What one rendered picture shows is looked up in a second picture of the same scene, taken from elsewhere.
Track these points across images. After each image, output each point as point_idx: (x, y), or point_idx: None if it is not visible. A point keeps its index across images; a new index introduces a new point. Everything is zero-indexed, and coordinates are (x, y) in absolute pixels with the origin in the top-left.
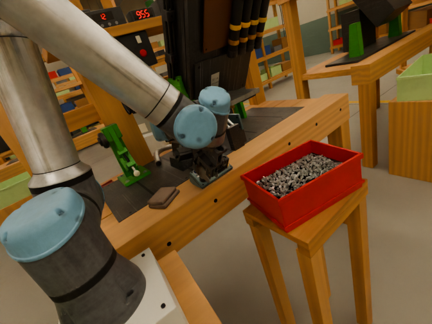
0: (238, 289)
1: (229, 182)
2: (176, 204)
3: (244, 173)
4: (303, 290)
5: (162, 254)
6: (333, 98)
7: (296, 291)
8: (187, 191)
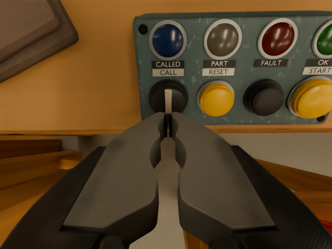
0: None
1: (251, 131)
2: (24, 107)
3: (324, 130)
4: (226, 140)
5: (1, 134)
6: None
7: (220, 135)
8: (98, 70)
